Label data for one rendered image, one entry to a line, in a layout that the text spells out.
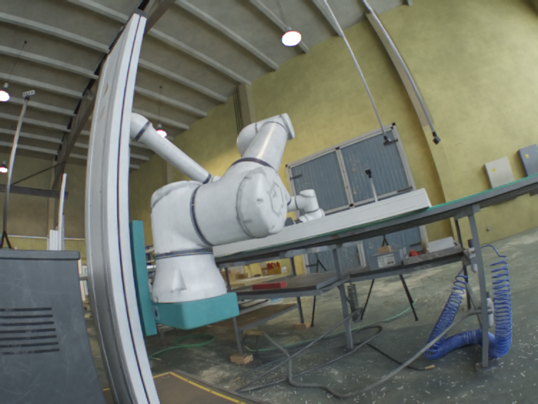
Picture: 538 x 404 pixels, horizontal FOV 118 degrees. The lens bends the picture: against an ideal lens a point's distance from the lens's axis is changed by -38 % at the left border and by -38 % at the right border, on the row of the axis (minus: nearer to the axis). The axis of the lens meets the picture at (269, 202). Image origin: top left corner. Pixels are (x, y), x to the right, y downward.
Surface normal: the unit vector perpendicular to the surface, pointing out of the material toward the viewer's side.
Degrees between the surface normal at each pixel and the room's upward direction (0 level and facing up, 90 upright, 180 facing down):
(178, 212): 89
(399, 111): 90
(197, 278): 68
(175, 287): 89
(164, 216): 90
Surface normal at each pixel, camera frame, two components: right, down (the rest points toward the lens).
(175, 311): -0.64, -0.07
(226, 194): -0.37, -0.38
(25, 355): 0.75, -0.26
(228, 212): -0.29, 0.11
